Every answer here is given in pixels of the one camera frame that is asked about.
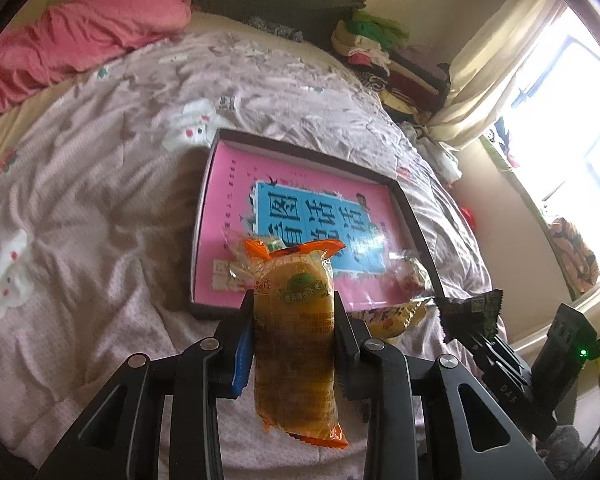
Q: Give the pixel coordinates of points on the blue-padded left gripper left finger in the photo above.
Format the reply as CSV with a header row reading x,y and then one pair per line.
x,y
233,363

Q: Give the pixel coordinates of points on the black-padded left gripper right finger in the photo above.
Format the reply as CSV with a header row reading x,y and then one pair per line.
x,y
366,367

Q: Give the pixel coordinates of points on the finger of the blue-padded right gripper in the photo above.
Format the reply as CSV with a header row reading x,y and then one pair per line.
x,y
504,373

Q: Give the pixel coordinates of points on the yellow chips snack bag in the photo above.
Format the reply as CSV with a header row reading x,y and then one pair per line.
x,y
391,322

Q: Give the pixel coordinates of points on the dark green seaweed packet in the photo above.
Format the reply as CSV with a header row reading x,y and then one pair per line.
x,y
474,316

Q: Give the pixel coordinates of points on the orange biscuit snack packet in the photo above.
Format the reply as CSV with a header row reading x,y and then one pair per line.
x,y
294,342

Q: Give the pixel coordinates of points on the clear pastry packet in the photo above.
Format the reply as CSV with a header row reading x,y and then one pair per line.
x,y
410,274

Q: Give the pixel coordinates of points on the clear rice cracker snack packet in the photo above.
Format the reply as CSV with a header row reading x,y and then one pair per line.
x,y
237,242

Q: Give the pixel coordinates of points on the floral cloth on windowsill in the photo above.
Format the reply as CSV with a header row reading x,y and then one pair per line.
x,y
578,261

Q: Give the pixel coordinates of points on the pink Chinese workbook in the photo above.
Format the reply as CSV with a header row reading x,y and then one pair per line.
x,y
300,229

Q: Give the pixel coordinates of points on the dark cardboard tray box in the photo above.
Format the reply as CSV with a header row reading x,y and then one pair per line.
x,y
305,224

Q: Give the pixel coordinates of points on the red plastic bag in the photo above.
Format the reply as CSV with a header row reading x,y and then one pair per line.
x,y
469,218

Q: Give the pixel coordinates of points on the lilac patterned quilt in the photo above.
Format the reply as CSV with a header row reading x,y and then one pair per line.
x,y
97,210

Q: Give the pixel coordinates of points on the white crumpled cloth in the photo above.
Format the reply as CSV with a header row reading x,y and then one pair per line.
x,y
439,156

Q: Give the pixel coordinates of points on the stack of folded clothes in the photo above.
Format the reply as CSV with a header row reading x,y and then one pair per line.
x,y
410,83

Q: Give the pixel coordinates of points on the cream curtain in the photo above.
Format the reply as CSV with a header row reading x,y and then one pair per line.
x,y
483,73

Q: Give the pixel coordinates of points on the dark patterned pillow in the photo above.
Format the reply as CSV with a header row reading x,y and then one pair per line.
x,y
275,29

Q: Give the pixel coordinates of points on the pink blanket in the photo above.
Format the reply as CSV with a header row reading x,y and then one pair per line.
x,y
78,35

